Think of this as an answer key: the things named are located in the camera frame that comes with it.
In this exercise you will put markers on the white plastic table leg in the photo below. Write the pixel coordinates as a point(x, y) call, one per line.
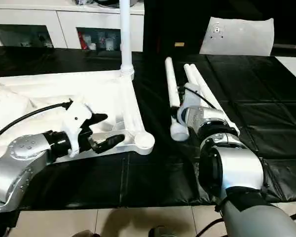
point(209, 91)
point(190, 74)
point(172, 84)
point(125, 37)

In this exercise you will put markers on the white plastic table top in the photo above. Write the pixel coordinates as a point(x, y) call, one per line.
point(51, 86)

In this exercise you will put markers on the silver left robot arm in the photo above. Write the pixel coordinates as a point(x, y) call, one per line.
point(19, 158)

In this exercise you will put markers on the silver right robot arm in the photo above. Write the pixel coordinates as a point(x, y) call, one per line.
point(236, 168)

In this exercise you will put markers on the small yellow label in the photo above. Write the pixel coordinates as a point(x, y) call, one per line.
point(179, 44)

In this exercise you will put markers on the black work mat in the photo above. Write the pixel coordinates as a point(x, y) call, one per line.
point(249, 111)

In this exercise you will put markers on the black cabinet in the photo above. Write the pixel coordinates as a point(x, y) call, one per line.
point(162, 24)

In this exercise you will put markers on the dark right robot foot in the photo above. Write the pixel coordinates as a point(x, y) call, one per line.
point(158, 232)

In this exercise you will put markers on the white cabinet with glass doors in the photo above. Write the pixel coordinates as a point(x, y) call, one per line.
point(64, 17)

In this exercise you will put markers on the white flat panel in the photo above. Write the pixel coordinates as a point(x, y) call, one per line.
point(292, 69)

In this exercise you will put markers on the black bar with red mark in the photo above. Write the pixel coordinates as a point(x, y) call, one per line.
point(289, 47)

